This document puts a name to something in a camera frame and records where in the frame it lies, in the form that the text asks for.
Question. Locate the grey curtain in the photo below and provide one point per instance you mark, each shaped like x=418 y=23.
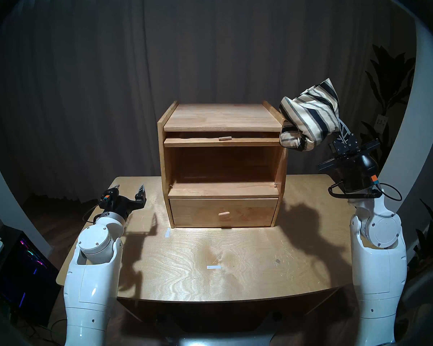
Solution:
x=93 y=78

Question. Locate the wooden cabinet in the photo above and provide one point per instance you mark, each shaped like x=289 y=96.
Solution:
x=223 y=116

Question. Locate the striped cream and black shirt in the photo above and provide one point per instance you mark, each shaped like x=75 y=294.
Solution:
x=310 y=114

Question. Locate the black computer tower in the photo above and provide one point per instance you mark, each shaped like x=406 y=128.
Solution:
x=25 y=273

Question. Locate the wooden cabinet drawer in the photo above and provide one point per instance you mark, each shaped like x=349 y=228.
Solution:
x=195 y=212

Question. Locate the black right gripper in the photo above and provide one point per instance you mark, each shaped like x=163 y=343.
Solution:
x=359 y=172

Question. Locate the white plant tag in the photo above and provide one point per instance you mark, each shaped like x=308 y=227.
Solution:
x=381 y=122

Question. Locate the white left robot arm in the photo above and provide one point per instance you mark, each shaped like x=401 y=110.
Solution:
x=92 y=276

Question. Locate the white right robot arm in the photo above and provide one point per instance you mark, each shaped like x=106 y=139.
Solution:
x=379 y=269

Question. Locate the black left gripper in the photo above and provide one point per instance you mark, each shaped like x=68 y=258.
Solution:
x=117 y=204

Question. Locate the tall dark leafy plant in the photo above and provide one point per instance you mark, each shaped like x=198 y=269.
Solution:
x=389 y=82

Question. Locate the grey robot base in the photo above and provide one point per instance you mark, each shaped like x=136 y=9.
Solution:
x=220 y=341

